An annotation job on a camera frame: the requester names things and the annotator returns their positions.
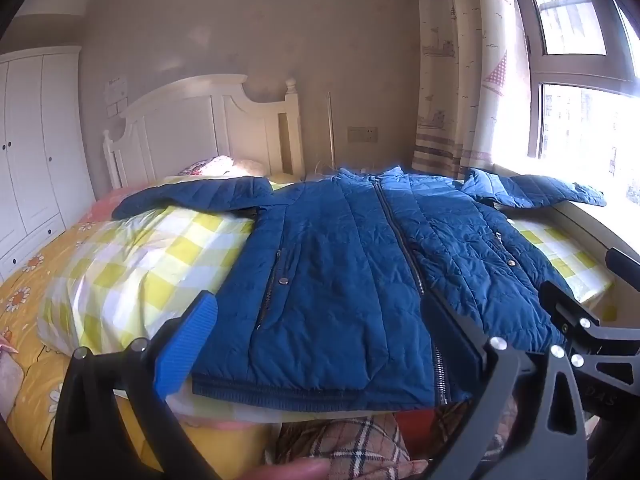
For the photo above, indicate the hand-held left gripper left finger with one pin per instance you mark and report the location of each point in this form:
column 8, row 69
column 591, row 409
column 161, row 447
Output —
column 184, row 347

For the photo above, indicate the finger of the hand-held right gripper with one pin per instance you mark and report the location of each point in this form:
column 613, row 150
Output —
column 625, row 262
column 565, row 307

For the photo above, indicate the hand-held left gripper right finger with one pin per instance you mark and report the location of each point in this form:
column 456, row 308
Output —
column 462, row 337

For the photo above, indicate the blue quilted jacket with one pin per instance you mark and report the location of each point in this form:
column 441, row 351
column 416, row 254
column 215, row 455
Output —
column 350, row 270

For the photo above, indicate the person's left hand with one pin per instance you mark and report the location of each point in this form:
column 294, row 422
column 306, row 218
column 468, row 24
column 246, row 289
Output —
column 285, row 471

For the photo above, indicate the beige window sill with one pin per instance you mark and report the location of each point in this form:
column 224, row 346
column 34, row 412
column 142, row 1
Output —
column 605, row 230

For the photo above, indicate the yellow checkered quilt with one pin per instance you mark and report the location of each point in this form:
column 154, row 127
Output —
column 145, row 260

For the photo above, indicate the plaid cloth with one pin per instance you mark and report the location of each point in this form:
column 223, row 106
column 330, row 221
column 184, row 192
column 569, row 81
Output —
column 360, row 440

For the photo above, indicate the yellow floral bed sheet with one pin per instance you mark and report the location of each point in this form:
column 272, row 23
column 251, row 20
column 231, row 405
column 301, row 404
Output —
column 30, row 310

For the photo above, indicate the pink cloth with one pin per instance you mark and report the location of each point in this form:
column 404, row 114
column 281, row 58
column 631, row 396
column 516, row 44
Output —
column 7, row 365

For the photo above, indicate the floral pillow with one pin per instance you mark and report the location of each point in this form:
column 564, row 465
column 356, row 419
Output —
column 220, row 166

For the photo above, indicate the window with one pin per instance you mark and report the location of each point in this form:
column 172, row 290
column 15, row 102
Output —
column 580, row 60

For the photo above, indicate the white bed headboard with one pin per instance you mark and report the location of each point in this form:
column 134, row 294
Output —
column 200, row 120

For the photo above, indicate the thin wooden pole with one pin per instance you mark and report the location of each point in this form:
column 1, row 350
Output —
column 330, row 130

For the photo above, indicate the printed beige curtain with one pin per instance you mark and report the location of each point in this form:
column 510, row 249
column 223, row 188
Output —
column 465, row 75

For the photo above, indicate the white wardrobe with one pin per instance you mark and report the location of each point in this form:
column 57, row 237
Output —
column 35, row 150

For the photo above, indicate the wall socket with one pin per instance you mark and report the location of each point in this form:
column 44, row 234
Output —
column 363, row 134

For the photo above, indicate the paper wall sticker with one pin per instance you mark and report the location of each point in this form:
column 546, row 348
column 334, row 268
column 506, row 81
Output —
column 117, row 97

